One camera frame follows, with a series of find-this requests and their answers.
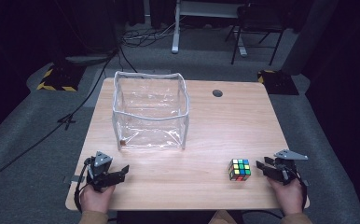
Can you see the white metal desk frame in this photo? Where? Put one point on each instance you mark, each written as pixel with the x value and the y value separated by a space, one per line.
pixel 176 28

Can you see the grey table edge bracket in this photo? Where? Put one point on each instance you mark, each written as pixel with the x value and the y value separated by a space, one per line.
pixel 72 179

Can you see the black yellow striped stand base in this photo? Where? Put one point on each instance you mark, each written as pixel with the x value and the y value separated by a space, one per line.
pixel 277 82
pixel 61 79

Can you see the multicoloured puzzle cube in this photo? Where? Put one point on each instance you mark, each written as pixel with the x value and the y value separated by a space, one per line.
pixel 239 169

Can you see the black folding chair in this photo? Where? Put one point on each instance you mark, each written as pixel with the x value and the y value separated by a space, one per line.
pixel 257 18

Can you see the clear plastic storage bag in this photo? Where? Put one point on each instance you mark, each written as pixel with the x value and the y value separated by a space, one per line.
pixel 151 112

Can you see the dark round table grommet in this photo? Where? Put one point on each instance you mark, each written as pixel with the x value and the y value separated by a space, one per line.
pixel 217 93

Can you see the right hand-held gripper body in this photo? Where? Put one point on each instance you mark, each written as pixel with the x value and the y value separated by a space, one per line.
pixel 285 168

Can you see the person's left hand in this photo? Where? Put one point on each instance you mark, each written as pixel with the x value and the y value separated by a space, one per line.
pixel 95 199

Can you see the person's right hand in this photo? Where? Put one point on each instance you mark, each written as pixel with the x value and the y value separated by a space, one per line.
pixel 288 196

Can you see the grey curtain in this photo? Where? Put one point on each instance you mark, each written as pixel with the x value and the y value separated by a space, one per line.
pixel 308 34

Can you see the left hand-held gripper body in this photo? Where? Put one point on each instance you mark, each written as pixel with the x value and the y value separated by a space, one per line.
pixel 99 163

